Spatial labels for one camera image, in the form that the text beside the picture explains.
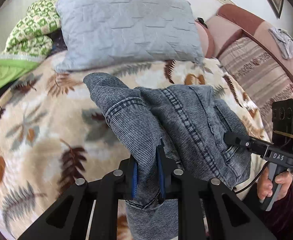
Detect grey quilted pillow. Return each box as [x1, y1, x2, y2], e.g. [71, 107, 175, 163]
[55, 0, 204, 72]

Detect lime green cloth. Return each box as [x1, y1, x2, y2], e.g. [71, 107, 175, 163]
[0, 54, 46, 88]

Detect green patterned quilt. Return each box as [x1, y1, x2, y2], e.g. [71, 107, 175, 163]
[0, 0, 61, 62]

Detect person's right hand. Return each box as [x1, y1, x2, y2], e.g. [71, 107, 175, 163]
[256, 166, 293, 202]

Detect grey cloth on headboard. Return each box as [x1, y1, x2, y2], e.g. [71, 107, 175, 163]
[269, 27, 293, 60]

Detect grey-blue denim pants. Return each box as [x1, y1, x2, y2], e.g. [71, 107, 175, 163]
[83, 73, 251, 239]

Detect leaf-patterned beige blanket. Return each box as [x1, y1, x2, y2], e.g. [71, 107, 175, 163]
[0, 53, 269, 239]

